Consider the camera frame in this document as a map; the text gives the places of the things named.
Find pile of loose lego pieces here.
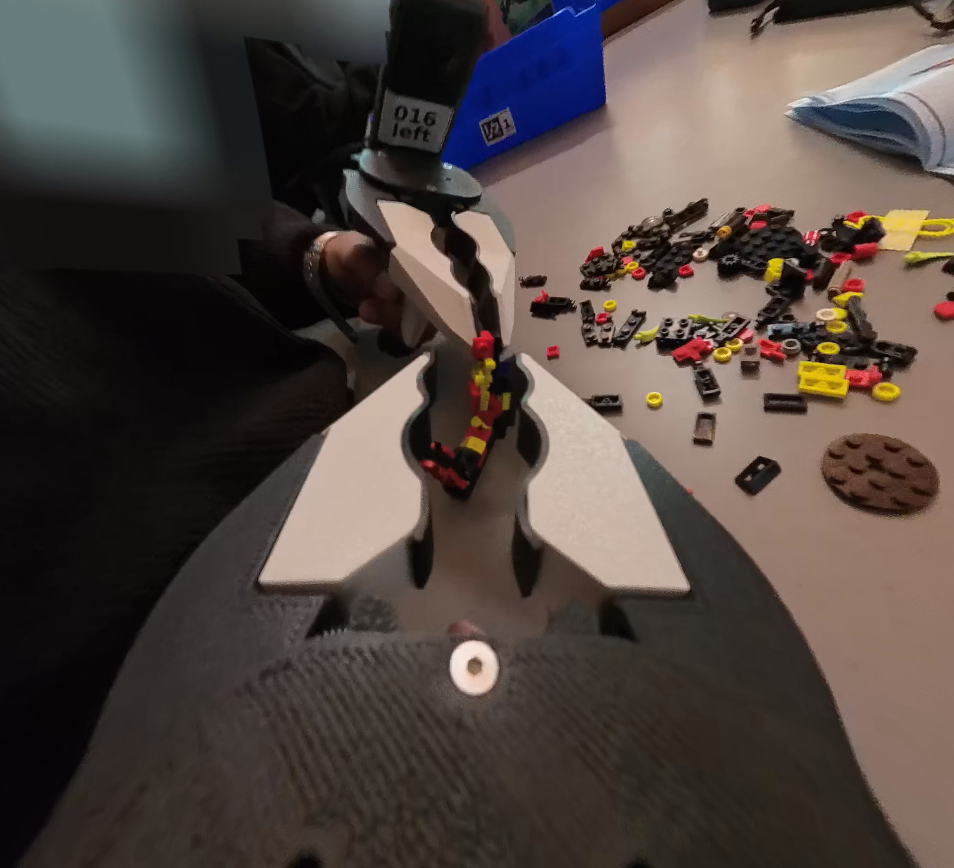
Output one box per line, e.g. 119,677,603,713
518,197,954,403

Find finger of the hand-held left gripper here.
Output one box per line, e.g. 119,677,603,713
375,199,481,351
453,208,519,356

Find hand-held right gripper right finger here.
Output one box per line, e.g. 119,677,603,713
510,352,693,622

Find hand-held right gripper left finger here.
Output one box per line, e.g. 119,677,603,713
255,351,441,623

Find person's black knit sweater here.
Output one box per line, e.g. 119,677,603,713
0,264,359,868

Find metal wrist bracelet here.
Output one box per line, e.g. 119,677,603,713
302,231,359,343

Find person's left hand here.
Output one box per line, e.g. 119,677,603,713
319,233,420,356

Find lego instruction booklet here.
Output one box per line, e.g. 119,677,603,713
786,44,954,176

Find black round lego plate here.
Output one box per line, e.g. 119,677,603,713
822,433,940,515

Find person's left forearm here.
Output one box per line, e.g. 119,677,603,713
242,201,355,370

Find long black red yellow lego model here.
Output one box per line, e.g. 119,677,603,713
419,357,523,501

